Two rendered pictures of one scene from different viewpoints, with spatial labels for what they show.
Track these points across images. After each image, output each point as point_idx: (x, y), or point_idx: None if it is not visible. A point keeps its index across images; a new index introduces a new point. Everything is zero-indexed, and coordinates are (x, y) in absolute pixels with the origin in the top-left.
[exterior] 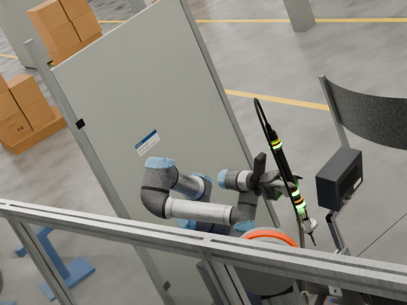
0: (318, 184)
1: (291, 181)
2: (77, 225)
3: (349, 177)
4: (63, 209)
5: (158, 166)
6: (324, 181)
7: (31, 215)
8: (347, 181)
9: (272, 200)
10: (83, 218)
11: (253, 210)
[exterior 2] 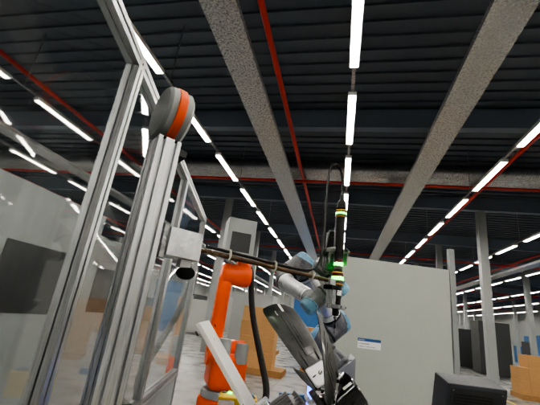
0: (435, 384)
1: (337, 250)
2: None
3: (475, 401)
4: None
5: (300, 255)
6: (439, 381)
7: None
8: (469, 403)
9: (323, 269)
10: None
11: (321, 296)
